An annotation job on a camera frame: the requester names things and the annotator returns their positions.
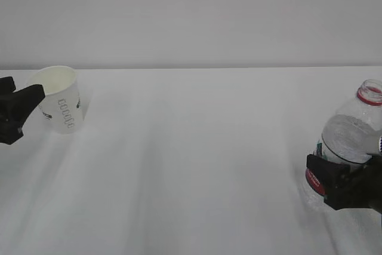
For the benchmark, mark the clear water bottle red label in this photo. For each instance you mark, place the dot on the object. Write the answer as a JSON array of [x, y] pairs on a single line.
[[351, 136]]

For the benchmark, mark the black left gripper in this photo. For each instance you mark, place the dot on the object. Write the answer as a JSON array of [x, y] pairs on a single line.
[[16, 107]]

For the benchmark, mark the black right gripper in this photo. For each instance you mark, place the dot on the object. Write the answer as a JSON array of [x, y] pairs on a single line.
[[343, 189]]

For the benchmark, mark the white paper cup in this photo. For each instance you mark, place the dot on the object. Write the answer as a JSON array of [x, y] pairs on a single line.
[[61, 106]]

